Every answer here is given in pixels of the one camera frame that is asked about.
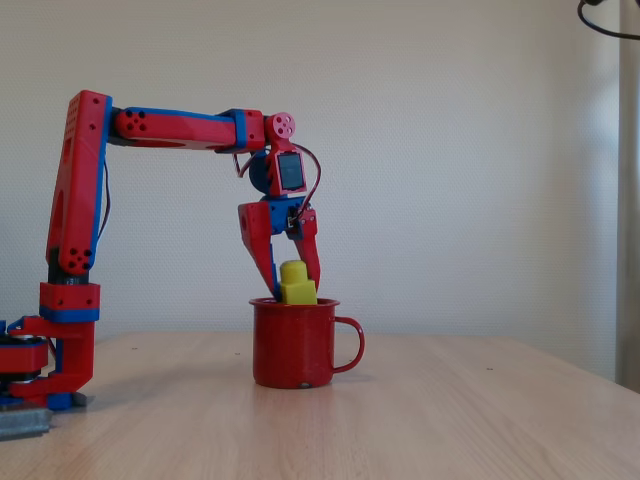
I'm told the yellow toy building block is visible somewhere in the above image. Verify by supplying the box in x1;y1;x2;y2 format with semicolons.
278;259;320;306

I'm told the red enamel mug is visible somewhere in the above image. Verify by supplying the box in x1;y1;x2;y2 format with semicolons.
248;296;366;390

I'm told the grey table clamp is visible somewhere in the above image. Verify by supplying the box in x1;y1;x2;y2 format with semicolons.
0;404;55;442

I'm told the red white black servo cable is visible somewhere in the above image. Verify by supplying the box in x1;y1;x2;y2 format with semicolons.
233;141;324;222

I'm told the thin arm wiring cable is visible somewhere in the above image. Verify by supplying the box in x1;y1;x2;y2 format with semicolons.
96;158;112;242

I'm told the black hanging cable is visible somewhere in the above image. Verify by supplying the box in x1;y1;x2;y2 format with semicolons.
576;0;640;42

